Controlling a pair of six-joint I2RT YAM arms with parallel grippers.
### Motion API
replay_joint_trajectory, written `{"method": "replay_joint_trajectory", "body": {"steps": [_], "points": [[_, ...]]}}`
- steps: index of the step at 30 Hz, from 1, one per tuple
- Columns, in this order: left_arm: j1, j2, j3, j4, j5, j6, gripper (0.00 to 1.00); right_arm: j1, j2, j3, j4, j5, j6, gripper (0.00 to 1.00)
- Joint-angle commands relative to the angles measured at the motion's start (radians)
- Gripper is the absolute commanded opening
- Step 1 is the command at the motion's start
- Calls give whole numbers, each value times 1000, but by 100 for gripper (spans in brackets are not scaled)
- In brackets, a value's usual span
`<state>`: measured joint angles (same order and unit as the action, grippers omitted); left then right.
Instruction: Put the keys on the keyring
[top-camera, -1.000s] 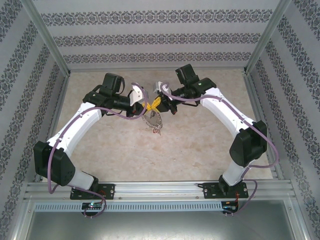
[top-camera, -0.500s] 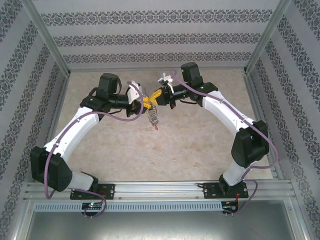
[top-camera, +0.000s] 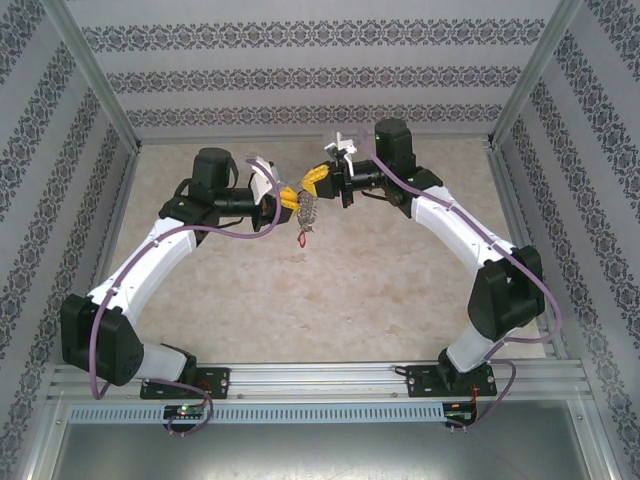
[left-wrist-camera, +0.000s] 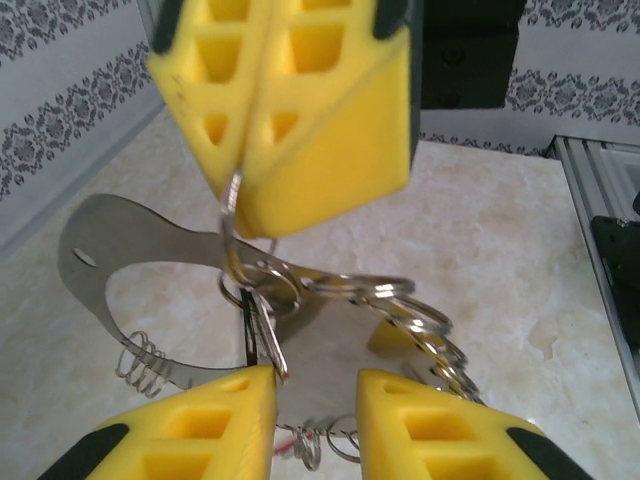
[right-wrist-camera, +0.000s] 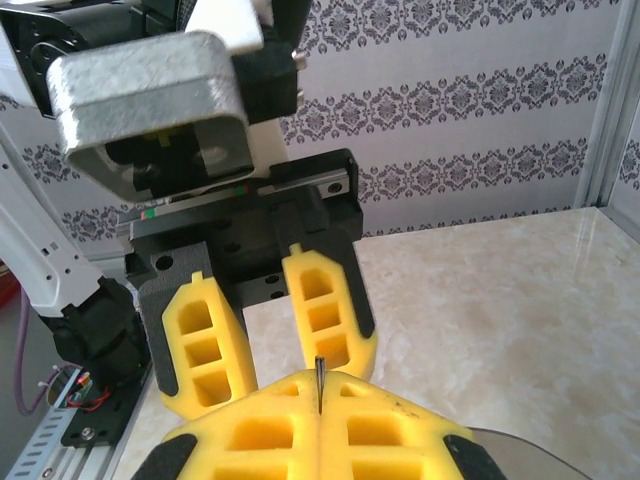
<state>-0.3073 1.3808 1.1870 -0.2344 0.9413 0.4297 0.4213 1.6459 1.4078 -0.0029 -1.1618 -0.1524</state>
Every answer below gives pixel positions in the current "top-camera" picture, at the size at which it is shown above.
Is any aluminium frame rail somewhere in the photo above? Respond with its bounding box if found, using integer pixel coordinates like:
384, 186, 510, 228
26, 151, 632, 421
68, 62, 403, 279
487, 147, 586, 374
92, 149, 144, 294

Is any small controller circuit board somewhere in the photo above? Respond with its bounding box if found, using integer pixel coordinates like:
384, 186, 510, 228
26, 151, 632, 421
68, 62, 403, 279
444, 399, 480, 424
163, 403, 209, 421

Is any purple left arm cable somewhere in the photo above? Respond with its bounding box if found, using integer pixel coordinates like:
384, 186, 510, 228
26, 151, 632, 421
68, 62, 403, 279
91, 157, 282, 437

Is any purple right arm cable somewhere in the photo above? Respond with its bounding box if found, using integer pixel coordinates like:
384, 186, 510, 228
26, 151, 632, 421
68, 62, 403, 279
355, 127, 564, 434

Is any silver chain with split rings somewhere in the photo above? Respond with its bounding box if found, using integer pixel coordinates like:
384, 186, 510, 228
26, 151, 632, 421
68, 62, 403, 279
295, 192, 321, 235

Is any grey metal sheet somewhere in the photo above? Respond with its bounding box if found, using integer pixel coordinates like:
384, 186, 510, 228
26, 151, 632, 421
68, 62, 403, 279
19, 399, 621, 480

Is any slotted grey cable duct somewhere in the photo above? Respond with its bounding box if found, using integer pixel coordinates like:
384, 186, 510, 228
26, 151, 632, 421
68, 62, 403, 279
67, 403, 446, 424

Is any wide aluminium base beam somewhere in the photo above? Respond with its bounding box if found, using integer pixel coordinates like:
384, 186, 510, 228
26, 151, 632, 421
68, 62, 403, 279
49, 363, 589, 400

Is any aluminium frame post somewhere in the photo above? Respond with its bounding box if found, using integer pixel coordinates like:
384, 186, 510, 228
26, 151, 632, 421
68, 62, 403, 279
47, 0, 144, 154
484, 0, 586, 151

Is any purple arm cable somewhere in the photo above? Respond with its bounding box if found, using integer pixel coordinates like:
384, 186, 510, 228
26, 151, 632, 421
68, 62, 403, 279
91, 157, 282, 437
355, 127, 564, 434

